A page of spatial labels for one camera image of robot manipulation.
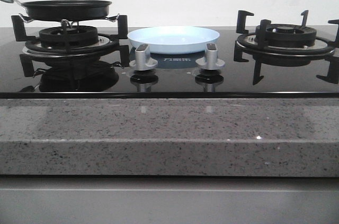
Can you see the light blue plate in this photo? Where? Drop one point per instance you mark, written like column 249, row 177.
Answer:
column 173, row 40

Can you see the black frying pan green handle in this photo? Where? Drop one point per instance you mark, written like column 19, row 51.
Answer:
column 72, row 10

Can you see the left silver stove knob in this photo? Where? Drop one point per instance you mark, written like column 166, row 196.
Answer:
column 143, row 61

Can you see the silver stove knob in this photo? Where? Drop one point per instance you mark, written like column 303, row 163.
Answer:
column 143, row 61
column 210, row 60

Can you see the right silver stove knob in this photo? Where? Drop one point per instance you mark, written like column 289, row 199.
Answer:
column 210, row 60

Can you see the right black pan support grate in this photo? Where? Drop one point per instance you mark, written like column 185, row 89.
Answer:
column 332, row 74

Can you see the black pan support grate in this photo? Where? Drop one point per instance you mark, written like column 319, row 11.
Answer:
column 332, row 74
column 19, row 32

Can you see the black glass gas cooktop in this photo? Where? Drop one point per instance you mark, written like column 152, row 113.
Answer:
column 245, row 74

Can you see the left black gas burner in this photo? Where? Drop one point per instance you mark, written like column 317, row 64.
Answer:
column 70, row 42

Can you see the black gas burner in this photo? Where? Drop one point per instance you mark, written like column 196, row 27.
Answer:
column 70, row 42
column 283, row 45

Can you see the right black gas burner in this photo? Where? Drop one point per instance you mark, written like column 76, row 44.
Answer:
column 283, row 45

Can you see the left black pan support grate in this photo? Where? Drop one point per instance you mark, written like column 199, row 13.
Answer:
column 19, row 32

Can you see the grey cabinet drawer front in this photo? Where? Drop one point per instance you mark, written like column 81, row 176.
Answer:
column 167, row 200

